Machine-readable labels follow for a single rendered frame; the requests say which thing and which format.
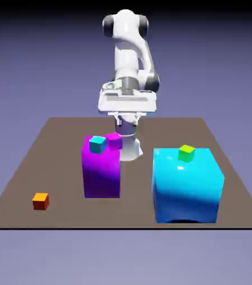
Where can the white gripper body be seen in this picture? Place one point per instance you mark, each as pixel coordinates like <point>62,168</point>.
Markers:
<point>126,103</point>

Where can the small orange cube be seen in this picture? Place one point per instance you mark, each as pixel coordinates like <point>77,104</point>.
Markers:
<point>40,201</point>

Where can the small cyan cube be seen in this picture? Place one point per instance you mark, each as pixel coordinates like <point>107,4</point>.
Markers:
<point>97,145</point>

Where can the small magenta cube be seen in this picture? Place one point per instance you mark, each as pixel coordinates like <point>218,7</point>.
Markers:
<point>116,140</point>

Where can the small green cube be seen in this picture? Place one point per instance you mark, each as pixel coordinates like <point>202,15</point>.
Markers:
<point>186,153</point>

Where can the large cyan box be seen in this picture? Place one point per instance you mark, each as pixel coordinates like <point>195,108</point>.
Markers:
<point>185,189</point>

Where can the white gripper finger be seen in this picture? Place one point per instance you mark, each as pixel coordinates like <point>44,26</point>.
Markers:
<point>118,120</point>
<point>136,120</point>

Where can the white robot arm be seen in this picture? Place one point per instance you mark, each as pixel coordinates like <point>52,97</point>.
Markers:
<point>125,60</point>

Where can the large purple box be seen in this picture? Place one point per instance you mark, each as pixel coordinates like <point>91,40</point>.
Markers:
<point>101,173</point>

